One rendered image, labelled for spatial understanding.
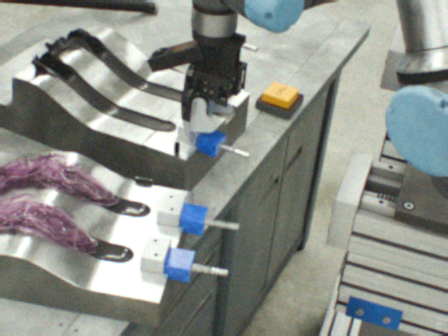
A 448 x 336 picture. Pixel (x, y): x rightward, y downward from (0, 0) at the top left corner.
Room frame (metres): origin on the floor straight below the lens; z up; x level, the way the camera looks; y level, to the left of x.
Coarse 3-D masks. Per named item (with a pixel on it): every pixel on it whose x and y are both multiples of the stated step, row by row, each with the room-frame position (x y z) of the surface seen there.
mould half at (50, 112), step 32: (96, 32) 1.39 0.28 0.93; (32, 64) 1.25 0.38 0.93; (96, 64) 1.29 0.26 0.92; (128, 64) 1.34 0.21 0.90; (0, 96) 1.24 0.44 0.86; (32, 96) 1.18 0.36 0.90; (64, 96) 1.18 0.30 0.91; (128, 96) 1.24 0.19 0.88; (32, 128) 1.18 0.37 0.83; (64, 128) 1.15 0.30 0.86; (96, 128) 1.13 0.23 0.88; (128, 128) 1.13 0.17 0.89; (224, 128) 1.19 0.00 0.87; (96, 160) 1.13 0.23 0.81; (128, 160) 1.10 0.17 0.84; (160, 160) 1.07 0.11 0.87; (192, 160) 1.07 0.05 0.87
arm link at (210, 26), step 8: (192, 8) 1.10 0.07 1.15; (192, 16) 1.10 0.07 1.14; (200, 16) 1.08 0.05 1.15; (208, 16) 1.08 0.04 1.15; (216, 16) 1.08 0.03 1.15; (224, 16) 1.08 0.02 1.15; (232, 16) 1.09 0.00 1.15; (192, 24) 1.10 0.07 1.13; (200, 24) 1.08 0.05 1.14; (208, 24) 1.08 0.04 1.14; (216, 24) 1.08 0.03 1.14; (224, 24) 1.08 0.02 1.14; (232, 24) 1.09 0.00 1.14; (200, 32) 1.08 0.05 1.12; (208, 32) 1.08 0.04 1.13; (216, 32) 1.08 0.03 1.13; (224, 32) 1.08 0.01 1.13; (232, 32) 1.09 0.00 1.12
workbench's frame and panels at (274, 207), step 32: (320, 96) 1.50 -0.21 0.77; (320, 128) 1.78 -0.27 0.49; (288, 160) 1.55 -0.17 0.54; (320, 160) 1.79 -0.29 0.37; (256, 192) 1.37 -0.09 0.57; (288, 192) 1.59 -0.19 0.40; (256, 224) 1.40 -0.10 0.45; (288, 224) 1.64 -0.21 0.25; (224, 256) 1.21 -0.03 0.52; (256, 256) 1.43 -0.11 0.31; (288, 256) 1.68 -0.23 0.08; (192, 288) 1.09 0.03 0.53; (224, 288) 1.22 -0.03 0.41; (256, 288) 1.46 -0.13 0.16; (192, 320) 1.11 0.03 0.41; (224, 320) 1.24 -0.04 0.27
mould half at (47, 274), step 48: (48, 192) 0.92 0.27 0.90; (144, 192) 0.99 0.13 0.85; (192, 192) 1.01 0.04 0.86; (0, 240) 0.81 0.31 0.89; (48, 240) 0.82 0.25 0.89; (144, 240) 0.88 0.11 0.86; (0, 288) 0.78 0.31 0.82; (48, 288) 0.77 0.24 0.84; (96, 288) 0.77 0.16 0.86; (144, 288) 0.78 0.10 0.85
